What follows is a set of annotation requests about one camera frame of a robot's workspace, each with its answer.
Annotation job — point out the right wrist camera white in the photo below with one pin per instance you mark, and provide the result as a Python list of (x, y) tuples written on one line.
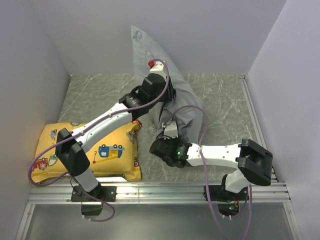
[(170, 130)]

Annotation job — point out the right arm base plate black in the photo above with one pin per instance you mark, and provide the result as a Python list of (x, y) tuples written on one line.
[(219, 194)]

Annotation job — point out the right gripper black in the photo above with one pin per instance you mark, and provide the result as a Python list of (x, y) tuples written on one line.
[(176, 139)]

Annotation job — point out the yellow cartoon print pillow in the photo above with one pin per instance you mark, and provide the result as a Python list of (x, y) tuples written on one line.
[(115, 154)]

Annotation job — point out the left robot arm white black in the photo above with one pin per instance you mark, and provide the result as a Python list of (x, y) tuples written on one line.
[(72, 146)]

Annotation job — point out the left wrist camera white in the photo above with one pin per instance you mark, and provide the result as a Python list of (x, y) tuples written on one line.
[(157, 67)]

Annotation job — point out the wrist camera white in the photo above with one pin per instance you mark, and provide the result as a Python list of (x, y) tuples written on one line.
[(157, 67), (170, 130)]

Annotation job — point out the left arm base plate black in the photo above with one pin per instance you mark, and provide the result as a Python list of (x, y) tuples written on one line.
[(105, 193)]

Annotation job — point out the grey pillowcase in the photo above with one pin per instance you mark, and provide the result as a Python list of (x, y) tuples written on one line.
[(189, 119)]

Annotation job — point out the aluminium front rail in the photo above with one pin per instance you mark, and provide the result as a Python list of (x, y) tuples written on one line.
[(154, 193)]

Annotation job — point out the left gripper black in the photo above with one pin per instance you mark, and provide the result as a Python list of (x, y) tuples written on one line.
[(170, 92)]

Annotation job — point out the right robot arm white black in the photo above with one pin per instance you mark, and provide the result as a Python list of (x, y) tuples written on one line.
[(193, 155)]

